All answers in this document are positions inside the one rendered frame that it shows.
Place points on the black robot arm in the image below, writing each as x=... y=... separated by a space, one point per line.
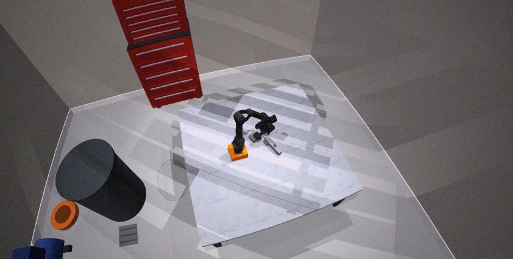
x=239 y=141

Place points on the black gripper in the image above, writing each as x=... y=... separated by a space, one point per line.
x=270 y=128

